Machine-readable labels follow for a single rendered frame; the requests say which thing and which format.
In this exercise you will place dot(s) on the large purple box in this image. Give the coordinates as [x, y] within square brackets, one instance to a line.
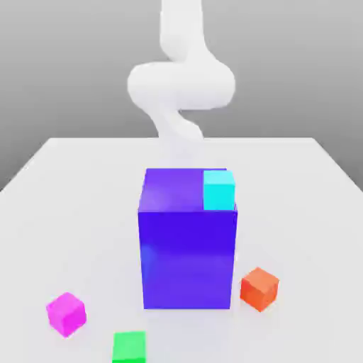
[187, 255]

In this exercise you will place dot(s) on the small magenta cube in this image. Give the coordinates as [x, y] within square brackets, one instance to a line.
[66, 314]

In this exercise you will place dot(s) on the small orange cube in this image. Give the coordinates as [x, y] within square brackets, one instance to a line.
[259, 289]

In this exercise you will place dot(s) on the small cyan cube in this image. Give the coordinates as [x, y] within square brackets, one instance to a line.
[219, 192]

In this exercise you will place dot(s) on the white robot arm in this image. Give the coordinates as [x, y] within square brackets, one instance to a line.
[181, 82]

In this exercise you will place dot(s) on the small green cube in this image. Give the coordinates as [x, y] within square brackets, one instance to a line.
[129, 347]

